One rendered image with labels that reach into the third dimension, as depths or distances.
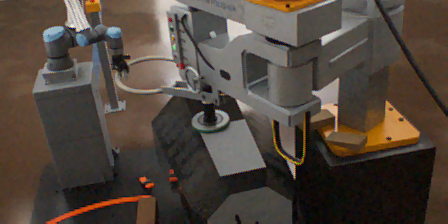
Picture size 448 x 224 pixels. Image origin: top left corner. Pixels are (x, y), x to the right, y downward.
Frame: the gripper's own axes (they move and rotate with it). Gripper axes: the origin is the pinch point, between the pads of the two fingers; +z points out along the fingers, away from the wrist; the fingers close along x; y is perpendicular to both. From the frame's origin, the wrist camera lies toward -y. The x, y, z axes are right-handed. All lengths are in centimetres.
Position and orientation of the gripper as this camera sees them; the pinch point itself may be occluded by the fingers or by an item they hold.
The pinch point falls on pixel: (124, 77)
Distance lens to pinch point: 339.6
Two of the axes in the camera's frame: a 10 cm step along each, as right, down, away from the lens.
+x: 9.3, 1.6, -3.4
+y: -3.8, 5.0, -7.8
